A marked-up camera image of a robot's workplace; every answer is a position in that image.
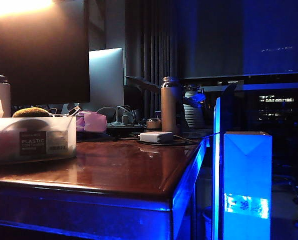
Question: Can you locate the dark slanted desk lamp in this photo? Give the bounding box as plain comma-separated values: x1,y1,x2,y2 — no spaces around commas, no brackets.
125,75,162,94

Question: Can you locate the large black monitor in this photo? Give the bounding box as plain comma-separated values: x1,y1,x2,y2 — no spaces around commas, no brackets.
0,0,91,105

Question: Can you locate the silver usb connector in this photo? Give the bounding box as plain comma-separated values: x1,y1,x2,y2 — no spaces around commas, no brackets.
68,104,82,116

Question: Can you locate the grey ribbed vase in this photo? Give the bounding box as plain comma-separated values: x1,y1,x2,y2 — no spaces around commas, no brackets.
182,85,206,129

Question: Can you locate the small copper tin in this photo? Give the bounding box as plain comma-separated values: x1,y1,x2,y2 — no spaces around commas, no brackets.
146,118,162,129

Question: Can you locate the thin black cable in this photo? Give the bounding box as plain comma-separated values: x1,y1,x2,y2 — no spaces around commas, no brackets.
195,131,224,141

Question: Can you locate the brown wooden desk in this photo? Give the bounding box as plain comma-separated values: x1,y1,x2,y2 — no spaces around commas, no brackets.
0,138,211,240

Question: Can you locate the white tumbler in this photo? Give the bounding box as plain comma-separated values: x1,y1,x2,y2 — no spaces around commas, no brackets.
0,74,11,118

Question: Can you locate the blue lit acrylic panel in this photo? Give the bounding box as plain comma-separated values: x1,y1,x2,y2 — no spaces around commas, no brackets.
213,82,238,240

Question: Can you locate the metal thermos bottle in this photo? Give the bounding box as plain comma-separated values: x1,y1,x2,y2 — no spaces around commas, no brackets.
160,76,182,134

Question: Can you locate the translucent plastic box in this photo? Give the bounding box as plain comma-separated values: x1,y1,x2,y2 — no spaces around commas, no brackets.
0,116,77,167

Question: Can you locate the tall cardboard box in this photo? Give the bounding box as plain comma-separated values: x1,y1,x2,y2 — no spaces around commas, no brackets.
223,130,273,240

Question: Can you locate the black power strip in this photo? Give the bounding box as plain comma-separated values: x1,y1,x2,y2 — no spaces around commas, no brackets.
106,123,145,135

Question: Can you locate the dark curtain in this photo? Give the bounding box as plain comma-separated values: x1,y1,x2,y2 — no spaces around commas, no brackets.
125,0,182,121

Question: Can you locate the white power adapter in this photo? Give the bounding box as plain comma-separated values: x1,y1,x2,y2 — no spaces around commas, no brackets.
139,131,174,144

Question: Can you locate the pink tissue pack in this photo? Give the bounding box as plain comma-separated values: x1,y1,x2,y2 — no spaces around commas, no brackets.
75,111,107,133

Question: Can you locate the brown kiwi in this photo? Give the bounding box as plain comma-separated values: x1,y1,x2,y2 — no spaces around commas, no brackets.
12,107,51,119

